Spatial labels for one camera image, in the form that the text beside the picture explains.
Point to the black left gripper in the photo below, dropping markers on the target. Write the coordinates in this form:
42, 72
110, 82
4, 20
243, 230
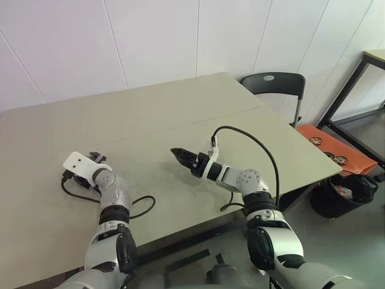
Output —
97, 158

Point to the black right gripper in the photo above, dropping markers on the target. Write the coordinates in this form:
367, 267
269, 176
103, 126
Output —
200, 165

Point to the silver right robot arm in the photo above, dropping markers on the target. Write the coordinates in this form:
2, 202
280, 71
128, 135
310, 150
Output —
249, 180

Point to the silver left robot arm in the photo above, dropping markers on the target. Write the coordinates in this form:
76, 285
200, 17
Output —
114, 198

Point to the black folding chair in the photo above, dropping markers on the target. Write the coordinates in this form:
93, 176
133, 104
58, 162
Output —
282, 84

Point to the grey rounded robot body shell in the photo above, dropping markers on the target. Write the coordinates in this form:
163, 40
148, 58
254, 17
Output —
222, 275

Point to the orange mat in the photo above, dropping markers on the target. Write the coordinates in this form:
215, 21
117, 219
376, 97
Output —
309, 131

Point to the black waste bin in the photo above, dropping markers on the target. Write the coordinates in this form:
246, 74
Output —
331, 204

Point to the black-framed side table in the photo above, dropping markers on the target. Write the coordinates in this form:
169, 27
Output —
377, 55

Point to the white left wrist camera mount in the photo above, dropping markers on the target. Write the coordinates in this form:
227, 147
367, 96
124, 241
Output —
79, 164

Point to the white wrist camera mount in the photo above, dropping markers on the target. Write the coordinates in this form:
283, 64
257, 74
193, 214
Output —
79, 164
214, 153

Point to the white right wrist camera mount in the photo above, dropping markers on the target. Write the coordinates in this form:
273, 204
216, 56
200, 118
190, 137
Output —
214, 153

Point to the black table frame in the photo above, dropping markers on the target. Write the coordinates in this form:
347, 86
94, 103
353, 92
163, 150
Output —
186, 238

